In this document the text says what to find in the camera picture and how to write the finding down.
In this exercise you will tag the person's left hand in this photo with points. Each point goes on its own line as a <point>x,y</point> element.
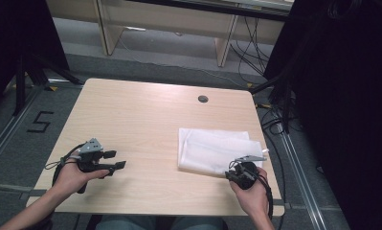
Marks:
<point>72,179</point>

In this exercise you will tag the black metal stand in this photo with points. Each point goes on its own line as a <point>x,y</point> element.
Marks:
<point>282,92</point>

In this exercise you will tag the white cloth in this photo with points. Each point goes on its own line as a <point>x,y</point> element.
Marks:
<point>207,150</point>

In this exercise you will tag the light wooden desk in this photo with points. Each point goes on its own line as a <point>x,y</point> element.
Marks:
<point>166,19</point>

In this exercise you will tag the black curtain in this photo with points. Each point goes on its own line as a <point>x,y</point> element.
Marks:
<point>16,32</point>
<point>345,96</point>

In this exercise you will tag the black tripod stand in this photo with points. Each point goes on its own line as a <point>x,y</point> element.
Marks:
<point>29,76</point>

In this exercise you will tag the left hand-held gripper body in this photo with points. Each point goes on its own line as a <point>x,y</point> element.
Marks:
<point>89,156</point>

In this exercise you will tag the metal floor rail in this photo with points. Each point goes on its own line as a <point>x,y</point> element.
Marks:
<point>302,179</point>
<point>10,131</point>

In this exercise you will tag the grey tape strip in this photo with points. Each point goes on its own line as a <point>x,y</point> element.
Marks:
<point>282,204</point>
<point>33,193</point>

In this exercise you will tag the person's right hand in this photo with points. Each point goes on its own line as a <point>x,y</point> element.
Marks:
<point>254,198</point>

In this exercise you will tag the person's legs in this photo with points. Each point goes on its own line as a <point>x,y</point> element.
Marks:
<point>160,223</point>

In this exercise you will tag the yellow floor tape mark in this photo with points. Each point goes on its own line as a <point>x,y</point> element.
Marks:
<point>53,88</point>
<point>250,85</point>

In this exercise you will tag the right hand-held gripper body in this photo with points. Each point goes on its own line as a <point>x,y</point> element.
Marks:
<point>247,174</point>

